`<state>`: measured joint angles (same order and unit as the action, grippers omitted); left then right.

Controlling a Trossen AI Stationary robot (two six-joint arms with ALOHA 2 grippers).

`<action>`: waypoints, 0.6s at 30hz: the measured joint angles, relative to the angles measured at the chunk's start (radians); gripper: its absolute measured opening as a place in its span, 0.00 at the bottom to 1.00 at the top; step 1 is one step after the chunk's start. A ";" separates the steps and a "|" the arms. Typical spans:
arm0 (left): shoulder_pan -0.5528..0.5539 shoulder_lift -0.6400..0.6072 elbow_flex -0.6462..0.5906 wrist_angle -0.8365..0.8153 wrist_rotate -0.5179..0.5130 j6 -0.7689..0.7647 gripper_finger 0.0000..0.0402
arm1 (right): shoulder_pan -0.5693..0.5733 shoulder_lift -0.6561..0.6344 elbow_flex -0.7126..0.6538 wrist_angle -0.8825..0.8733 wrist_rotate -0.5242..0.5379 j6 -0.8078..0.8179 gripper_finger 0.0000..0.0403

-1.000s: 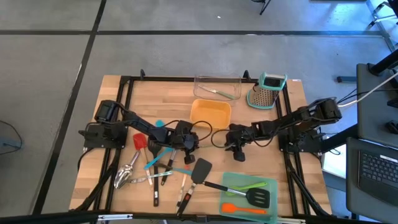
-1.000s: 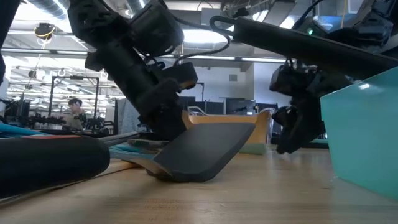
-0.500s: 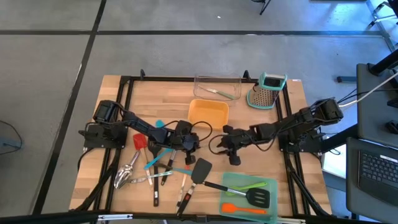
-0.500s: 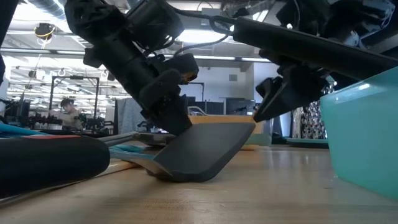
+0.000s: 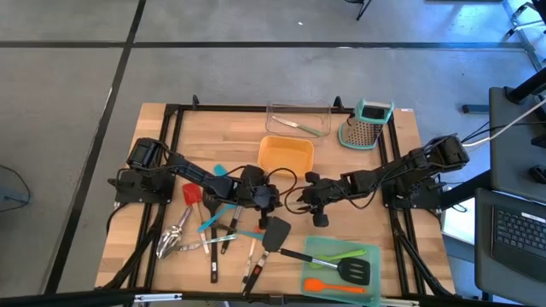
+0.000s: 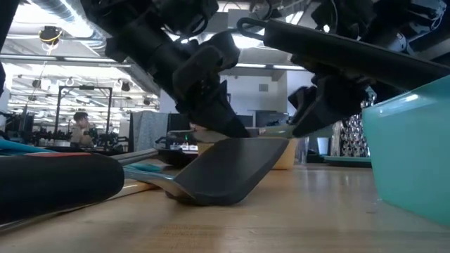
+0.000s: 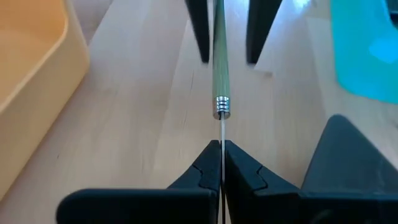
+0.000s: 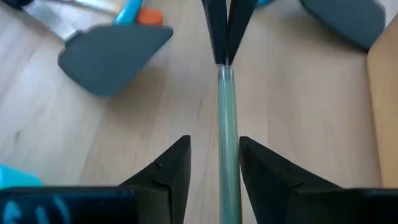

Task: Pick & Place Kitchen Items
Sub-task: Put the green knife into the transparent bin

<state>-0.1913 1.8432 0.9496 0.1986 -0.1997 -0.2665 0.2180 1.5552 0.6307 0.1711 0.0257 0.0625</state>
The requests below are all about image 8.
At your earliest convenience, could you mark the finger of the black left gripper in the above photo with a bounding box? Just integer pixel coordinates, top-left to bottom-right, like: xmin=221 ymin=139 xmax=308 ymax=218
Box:
xmin=226 ymin=0 xmax=259 ymax=66
xmin=201 ymin=0 xmax=229 ymax=65

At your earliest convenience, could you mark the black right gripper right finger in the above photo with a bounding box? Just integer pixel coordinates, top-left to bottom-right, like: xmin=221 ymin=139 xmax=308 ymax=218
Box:
xmin=239 ymin=136 xmax=345 ymax=224

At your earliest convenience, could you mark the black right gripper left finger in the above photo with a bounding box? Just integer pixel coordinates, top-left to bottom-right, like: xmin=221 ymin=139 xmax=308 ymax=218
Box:
xmin=119 ymin=134 xmax=192 ymax=224

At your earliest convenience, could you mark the green handled table knife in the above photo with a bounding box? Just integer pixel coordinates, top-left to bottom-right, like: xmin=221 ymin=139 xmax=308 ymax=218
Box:
xmin=216 ymin=64 xmax=244 ymax=224

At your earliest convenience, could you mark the black spoon spatula steel handle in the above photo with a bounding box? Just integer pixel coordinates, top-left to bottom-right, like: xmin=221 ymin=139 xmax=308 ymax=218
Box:
xmin=298 ymin=0 xmax=387 ymax=52

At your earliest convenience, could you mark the solid black turner steel neck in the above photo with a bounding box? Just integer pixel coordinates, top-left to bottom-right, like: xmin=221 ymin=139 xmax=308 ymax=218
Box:
xmin=23 ymin=0 xmax=174 ymax=97

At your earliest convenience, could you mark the translucent teal plastic bin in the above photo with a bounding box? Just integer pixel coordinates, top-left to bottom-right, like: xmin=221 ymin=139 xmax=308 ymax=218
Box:
xmin=0 ymin=164 xmax=44 ymax=190

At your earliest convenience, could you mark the orange handled knife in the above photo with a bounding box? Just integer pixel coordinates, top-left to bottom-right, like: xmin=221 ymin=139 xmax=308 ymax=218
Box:
xmin=70 ymin=0 xmax=165 ymax=27

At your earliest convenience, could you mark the teal handled knife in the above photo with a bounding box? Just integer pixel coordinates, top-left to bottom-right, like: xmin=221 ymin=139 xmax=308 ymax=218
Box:
xmin=112 ymin=0 xmax=146 ymax=26

